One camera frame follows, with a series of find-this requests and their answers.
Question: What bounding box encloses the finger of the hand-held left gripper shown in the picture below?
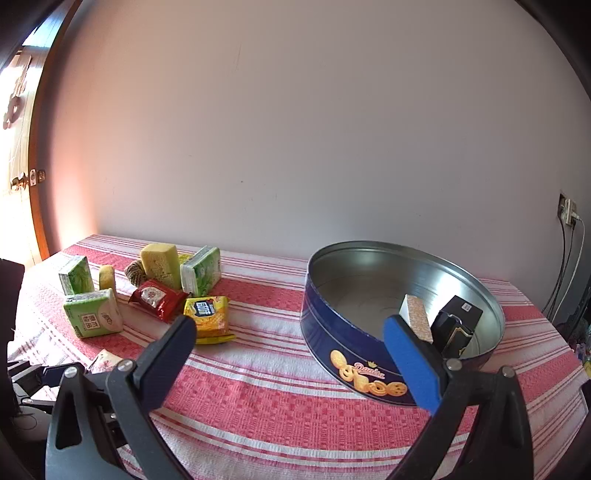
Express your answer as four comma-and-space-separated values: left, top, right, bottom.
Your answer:
8, 362, 88, 415

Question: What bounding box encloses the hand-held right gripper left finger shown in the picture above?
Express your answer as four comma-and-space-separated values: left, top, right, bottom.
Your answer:
45, 316, 198, 480

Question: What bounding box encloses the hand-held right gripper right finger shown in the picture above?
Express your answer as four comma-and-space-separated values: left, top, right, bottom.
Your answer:
382, 315, 536, 480

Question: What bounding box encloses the beige sponge block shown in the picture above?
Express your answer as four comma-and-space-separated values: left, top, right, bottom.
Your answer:
399, 294, 437, 344

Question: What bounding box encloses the blue round cookie tin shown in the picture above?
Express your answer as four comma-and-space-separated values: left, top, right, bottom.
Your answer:
300, 240, 506, 407

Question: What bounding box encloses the green tissue pack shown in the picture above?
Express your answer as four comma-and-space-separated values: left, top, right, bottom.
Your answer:
179, 246, 222, 297
63, 288, 124, 340
58, 255, 95, 296

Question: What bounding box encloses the woven rope ball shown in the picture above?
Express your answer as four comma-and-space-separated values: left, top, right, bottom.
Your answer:
124, 260, 147, 287

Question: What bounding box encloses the yellow biscuit packet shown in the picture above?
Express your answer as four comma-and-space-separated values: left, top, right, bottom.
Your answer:
183, 295, 237, 346

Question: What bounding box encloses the red snack packet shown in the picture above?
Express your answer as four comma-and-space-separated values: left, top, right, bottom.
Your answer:
128, 279, 189, 323

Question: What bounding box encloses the white printed packet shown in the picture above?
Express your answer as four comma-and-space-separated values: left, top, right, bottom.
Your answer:
87, 349, 123, 374

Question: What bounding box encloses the black box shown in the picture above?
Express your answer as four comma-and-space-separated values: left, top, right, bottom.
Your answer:
429, 295, 485, 361

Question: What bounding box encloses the dark object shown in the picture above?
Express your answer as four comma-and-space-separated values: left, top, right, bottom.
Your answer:
0, 257, 25, 367

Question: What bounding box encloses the large yellow sponge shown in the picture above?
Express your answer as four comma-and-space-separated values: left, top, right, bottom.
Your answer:
140, 243, 182, 291

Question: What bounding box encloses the small yellow sponge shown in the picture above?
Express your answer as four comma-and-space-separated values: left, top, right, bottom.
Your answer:
98, 264, 117, 296

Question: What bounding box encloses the red striped tablecloth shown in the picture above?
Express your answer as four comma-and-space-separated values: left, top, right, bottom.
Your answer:
7, 234, 585, 480

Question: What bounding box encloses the wooden door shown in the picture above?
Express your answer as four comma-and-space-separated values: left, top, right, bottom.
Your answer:
0, 41, 51, 271
28, 0, 100, 264

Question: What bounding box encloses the dark clutter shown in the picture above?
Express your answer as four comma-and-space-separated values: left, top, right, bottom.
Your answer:
556, 314, 591, 370

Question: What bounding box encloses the black cable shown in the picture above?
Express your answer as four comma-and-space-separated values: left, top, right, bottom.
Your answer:
542, 217, 567, 320

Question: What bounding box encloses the white cable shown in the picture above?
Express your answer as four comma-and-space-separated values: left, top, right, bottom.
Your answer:
566, 215, 587, 317

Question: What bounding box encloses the wall socket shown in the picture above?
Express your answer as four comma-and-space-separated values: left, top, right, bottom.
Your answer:
558, 191, 581, 228

